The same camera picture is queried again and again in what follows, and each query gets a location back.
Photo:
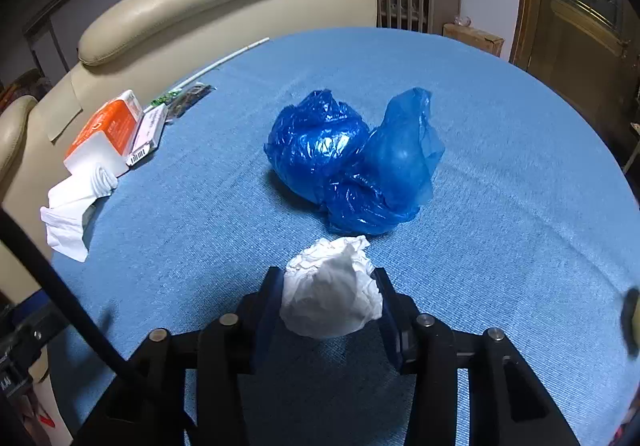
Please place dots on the brown cardboard box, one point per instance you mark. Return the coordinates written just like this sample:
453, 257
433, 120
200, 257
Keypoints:
475, 39

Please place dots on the small white packet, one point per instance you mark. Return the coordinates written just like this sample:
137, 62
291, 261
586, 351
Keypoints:
150, 131

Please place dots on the wooden double door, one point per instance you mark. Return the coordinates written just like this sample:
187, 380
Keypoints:
590, 1

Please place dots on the beige leather sofa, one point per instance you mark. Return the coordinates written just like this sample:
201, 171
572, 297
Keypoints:
200, 11

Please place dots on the dark green packet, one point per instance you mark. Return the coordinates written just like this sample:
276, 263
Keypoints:
187, 99

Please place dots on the loose white tissue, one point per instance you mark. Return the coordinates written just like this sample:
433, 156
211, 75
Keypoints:
67, 221

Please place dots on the clear plastic bag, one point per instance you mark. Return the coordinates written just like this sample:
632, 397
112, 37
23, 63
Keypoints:
462, 20

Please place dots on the white tissue ball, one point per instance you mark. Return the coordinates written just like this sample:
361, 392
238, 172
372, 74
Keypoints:
330, 291

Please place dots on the blue plastic bag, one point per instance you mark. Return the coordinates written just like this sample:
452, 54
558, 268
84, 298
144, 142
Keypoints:
320, 146

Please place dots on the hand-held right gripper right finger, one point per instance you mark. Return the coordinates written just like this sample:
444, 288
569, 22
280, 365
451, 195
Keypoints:
395, 341

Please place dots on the thin white stick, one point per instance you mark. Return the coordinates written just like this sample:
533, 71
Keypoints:
225, 59

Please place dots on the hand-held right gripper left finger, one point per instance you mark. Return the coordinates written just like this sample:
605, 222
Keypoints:
265, 326

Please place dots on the orange tissue pack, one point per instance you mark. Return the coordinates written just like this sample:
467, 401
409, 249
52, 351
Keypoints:
107, 126

